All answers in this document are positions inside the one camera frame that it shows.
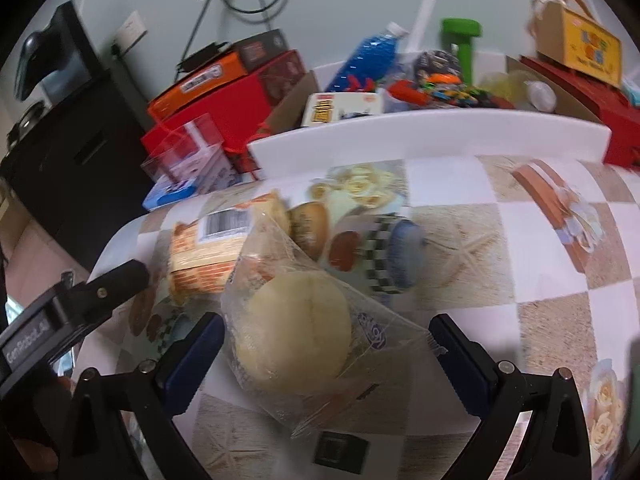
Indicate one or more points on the bun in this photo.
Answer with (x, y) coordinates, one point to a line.
(295, 330)

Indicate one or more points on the blue white flat box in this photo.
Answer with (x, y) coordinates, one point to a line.
(170, 195)

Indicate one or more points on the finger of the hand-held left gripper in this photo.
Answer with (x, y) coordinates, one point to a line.
(117, 282)

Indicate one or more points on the black box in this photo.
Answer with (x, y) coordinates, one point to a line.
(260, 47)

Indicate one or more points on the clear round ball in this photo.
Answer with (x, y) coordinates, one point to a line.
(541, 95)

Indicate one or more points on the dark red printed box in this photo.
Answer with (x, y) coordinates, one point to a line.
(280, 77)

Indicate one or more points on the black appliance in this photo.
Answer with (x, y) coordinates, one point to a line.
(40, 55)

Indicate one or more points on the light blue packet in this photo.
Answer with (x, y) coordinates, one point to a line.
(632, 94)

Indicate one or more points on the dark colourful bag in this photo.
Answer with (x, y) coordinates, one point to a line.
(437, 65)

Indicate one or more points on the brick-pattern bread packet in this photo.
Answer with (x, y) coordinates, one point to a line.
(210, 260)

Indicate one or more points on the white foam board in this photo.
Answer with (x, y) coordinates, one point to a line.
(425, 130)

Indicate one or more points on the person's left hand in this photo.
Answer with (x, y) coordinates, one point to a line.
(30, 440)

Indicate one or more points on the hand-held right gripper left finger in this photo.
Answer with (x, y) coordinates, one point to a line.
(195, 355)

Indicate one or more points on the green dumbbell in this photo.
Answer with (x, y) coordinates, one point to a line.
(462, 45)

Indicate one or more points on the black cabinet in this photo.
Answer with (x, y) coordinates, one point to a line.
(75, 160)

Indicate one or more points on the blue plastic bottle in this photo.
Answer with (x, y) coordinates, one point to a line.
(365, 55)

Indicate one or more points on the black power adapter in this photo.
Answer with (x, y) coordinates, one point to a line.
(205, 57)

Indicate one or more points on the plain red box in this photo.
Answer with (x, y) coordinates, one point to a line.
(235, 110)

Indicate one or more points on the red plastic toy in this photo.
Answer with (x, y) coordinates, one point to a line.
(405, 92)

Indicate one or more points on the clear plastic box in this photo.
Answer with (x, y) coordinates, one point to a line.
(185, 145)

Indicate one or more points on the large red gift box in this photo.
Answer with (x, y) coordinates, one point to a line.
(615, 110)

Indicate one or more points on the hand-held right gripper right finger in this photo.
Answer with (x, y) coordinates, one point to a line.
(460, 365)

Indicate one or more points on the white yellow-print box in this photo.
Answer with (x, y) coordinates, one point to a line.
(340, 107)

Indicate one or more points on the white wall outlet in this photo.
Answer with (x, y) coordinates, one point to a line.
(129, 32)

